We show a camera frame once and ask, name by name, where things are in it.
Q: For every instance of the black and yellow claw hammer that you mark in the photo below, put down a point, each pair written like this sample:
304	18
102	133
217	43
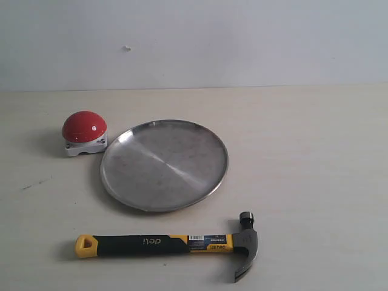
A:
245	243

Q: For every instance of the red dome push button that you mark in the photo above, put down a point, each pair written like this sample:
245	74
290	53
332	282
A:
84	132

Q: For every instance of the round stainless steel plate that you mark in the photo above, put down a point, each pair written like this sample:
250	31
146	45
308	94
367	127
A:
164	165

